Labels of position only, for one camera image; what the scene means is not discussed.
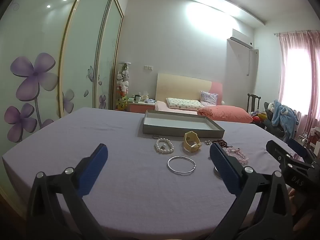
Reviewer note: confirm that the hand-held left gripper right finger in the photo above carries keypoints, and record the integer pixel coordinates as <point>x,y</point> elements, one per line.
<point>223,170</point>

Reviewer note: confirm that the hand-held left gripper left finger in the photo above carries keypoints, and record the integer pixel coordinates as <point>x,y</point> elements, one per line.
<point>92,170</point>

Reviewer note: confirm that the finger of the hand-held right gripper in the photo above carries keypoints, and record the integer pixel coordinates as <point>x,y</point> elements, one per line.
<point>298,148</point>
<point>278,152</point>

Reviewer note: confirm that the round silver case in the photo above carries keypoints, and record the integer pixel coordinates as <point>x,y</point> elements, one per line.
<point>216,172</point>

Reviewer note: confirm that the pearl earrings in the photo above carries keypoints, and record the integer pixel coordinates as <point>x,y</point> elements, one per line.
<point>207,142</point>

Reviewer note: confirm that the silver bangle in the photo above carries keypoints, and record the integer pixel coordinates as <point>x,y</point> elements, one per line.
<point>180,171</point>

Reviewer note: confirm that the grey cardboard tray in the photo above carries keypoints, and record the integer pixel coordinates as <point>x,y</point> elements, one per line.
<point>175,131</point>

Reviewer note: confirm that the person's right hand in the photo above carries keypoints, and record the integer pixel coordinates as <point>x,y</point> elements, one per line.
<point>293,196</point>

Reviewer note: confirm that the grey chair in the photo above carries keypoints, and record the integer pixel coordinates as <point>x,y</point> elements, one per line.
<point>271,127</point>

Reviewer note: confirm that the lilac tablecloth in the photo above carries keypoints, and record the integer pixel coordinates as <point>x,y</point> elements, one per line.
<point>125,180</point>

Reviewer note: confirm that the blue plush garment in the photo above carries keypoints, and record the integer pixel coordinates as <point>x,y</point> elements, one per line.
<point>283,115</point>

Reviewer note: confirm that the red and yellow toys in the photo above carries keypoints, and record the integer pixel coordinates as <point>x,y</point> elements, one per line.
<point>257,118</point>

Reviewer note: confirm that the folded pink duvet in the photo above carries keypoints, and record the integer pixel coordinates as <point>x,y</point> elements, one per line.
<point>225,112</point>

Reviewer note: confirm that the dark wooden chair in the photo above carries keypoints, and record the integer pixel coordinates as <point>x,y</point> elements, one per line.
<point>253,97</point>

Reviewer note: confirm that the yellow green plush toy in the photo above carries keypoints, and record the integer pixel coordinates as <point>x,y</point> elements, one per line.
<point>122,103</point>

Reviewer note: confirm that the lilac pillow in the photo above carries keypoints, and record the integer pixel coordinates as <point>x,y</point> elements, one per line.
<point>208,98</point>

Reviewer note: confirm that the white printed pillow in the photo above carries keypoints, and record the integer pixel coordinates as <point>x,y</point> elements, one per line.
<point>182,103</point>

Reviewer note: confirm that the pink nightstand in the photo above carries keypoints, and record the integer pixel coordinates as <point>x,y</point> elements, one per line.
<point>140,107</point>

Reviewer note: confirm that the green box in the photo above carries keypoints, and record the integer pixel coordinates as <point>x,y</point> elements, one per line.
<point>131,99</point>

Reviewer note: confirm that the bed with pink sheet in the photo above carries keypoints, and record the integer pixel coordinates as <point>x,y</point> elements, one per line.
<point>162,107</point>

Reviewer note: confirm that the light blue cloth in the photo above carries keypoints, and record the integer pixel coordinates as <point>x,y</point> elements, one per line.
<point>150,101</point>

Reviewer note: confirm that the tissue box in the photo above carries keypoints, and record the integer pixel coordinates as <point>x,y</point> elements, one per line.
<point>145,97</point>

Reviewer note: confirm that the pink curtain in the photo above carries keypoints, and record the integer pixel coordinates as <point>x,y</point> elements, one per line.
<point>285,55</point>

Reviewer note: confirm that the clear tube of plush toys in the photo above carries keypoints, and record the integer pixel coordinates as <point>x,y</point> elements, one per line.
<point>123,80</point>

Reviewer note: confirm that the beige and pink headboard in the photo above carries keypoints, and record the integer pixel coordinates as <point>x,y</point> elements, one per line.
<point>180,85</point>

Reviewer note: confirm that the curtain rod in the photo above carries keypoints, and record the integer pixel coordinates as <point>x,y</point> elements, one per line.
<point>295,32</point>

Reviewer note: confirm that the frosted floral wardrobe door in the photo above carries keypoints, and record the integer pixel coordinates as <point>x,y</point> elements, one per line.
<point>37,30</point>
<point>110,55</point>
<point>82,42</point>

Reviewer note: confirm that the white air conditioner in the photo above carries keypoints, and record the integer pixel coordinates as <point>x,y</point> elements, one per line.
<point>241,38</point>

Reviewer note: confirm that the wall switch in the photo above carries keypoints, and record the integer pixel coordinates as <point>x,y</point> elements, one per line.
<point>148,67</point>

